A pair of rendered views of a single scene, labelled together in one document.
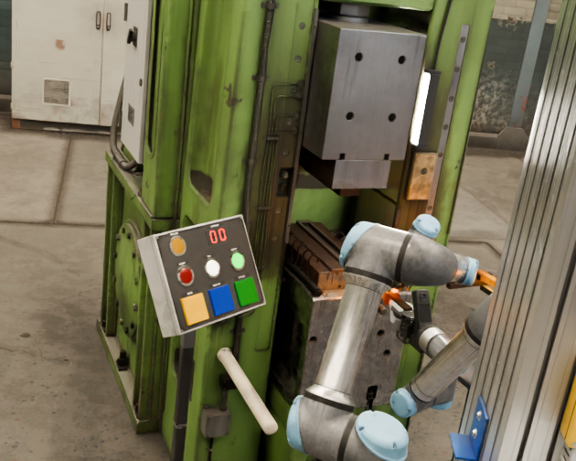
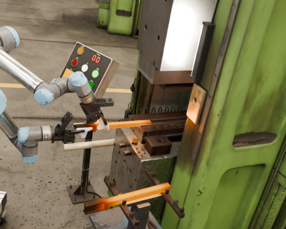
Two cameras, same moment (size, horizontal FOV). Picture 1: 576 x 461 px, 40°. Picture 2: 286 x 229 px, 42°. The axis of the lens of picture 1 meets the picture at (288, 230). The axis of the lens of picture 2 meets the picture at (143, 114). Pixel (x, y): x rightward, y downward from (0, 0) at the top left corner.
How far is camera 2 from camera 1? 3.08 m
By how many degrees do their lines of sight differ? 78
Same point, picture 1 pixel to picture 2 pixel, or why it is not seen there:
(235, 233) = (103, 63)
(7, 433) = not seen: hidden behind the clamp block
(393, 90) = (160, 18)
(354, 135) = (145, 41)
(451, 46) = (226, 9)
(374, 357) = (127, 183)
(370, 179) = (147, 73)
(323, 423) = not seen: outside the picture
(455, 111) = (224, 67)
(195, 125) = not seen: hidden behind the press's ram
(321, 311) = (117, 131)
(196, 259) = (82, 60)
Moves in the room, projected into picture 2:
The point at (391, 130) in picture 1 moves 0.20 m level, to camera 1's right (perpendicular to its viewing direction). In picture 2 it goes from (157, 46) to (157, 61)
